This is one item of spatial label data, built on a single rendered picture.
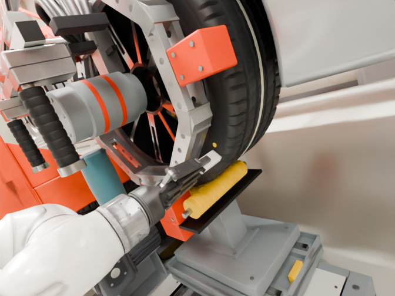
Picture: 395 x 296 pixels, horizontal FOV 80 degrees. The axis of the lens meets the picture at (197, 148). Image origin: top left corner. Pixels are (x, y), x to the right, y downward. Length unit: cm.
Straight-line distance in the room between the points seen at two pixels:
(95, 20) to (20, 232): 38
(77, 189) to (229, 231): 62
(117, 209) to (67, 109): 26
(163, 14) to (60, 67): 20
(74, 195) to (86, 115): 55
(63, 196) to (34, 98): 68
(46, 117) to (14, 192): 63
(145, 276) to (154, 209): 83
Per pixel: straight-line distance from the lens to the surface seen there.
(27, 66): 45
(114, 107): 61
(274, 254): 87
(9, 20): 48
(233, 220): 90
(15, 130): 78
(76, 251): 39
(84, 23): 48
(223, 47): 43
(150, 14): 48
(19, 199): 105
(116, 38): 81
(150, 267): 125
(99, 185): 74
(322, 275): 100
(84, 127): 59
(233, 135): 54
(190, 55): 42
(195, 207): 63
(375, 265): 113
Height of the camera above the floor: 81
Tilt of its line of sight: 14 degrees down
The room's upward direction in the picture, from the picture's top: 22 degrees counter-clockwise
